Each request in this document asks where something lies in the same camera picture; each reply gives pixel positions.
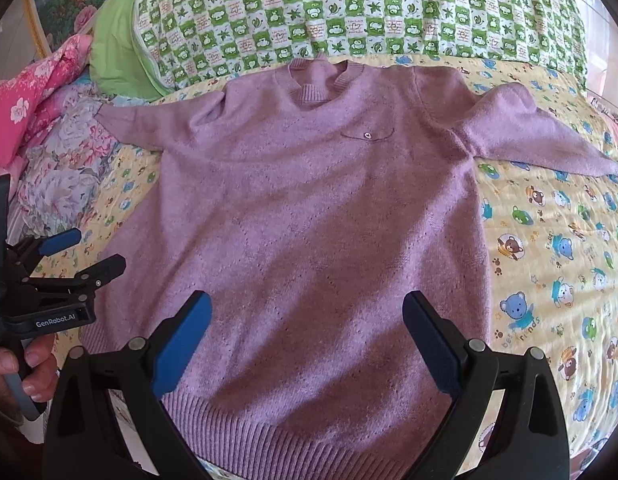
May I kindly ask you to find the pink floral quilt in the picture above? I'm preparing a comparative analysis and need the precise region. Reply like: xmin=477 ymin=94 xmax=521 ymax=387
xmin=0 ymin=35 xmax=92 ymax=167

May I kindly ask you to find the yellow bear print blanket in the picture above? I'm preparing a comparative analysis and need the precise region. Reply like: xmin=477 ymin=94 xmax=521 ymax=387
xmin=34 ymin=54 xmax=618 ymax=479

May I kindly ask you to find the pastel floral folded quilt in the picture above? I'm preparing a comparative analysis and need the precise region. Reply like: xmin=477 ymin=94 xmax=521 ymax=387
xmin=8 ymin=74 xmax=118 ymax=245

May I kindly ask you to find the purple knit sweater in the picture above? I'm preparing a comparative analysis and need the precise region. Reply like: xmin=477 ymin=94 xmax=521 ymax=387
xmin=82 ymin=60 xmax=618 ymax=479

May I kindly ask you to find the green checkered quilt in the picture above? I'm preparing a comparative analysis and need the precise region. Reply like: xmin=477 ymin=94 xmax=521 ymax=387
xmin=90 ymin=0 xmax=586 ymax=101

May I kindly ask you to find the person's left hand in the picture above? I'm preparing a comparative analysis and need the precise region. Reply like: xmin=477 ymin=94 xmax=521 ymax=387
xmin=0 ymin=332 xmax=61 ymax=428

